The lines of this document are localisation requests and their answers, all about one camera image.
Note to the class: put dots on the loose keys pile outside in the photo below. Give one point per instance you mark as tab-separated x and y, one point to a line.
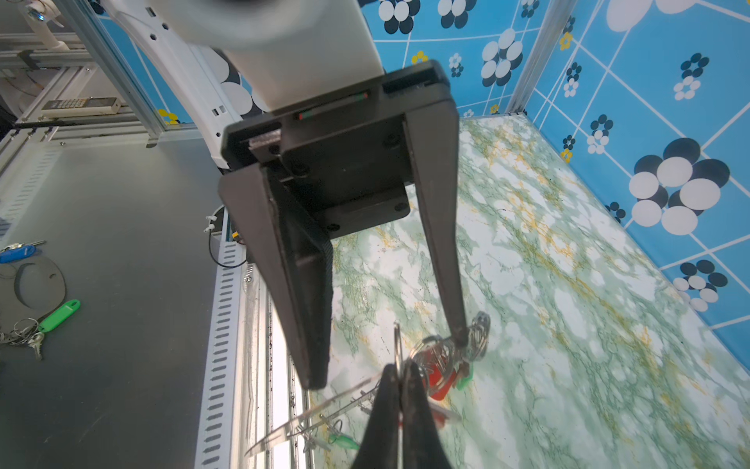
25	333

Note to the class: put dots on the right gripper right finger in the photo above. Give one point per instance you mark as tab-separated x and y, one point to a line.
421	445

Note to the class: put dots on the perforated cable duct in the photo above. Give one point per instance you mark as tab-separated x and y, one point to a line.
214	437

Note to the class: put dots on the red key tag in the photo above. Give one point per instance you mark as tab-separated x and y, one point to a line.
441	373

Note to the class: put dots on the green key tag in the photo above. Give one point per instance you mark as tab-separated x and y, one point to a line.
343	441

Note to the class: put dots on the spare grey ring plate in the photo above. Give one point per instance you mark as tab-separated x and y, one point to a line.
31	288

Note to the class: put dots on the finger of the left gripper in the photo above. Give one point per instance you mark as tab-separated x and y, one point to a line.
433	151
294	256

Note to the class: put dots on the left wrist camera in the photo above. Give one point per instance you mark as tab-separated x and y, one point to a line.
288	51

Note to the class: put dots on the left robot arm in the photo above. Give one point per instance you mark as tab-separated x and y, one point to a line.
208	85

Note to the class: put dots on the green key tag outside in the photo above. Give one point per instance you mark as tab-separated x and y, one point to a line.
56	318

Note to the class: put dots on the right corner aluminium post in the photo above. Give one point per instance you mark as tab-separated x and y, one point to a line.
551	29

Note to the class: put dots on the grey metal key ring plate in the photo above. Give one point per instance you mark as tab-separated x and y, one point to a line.
315	425

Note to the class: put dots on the blue key tag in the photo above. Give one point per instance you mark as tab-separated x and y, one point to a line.
19	251

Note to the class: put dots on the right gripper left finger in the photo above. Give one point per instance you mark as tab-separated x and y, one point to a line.
379	446

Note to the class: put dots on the aluminium front rail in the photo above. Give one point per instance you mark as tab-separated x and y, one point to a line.
266	391

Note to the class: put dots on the handheld remote on shelf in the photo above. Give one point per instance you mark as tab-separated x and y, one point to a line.
81	107

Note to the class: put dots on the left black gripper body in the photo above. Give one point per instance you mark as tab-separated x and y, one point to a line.
343	155

